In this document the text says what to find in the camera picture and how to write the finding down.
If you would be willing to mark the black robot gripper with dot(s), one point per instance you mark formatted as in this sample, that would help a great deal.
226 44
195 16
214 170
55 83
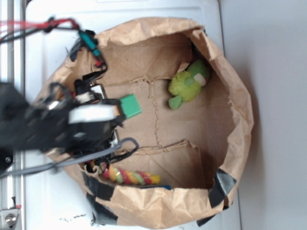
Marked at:
84 123

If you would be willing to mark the green rectangular block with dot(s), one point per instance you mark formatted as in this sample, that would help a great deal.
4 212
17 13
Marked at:
130 106

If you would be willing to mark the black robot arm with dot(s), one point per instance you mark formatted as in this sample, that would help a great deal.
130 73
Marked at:
15 119

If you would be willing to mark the blue rectangular block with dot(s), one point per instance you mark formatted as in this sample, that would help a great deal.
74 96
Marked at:
157 186

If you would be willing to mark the brown paper bag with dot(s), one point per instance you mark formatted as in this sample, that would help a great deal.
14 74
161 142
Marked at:
199 150

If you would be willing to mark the green fuzzy plush toy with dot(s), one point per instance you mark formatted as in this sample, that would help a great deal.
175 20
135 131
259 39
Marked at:
185 86

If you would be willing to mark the multicolour twisted rope toy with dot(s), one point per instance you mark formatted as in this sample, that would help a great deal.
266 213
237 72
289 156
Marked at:
121 176

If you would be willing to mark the metal rail with bolts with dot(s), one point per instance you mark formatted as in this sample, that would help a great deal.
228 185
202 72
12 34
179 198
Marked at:
12 70

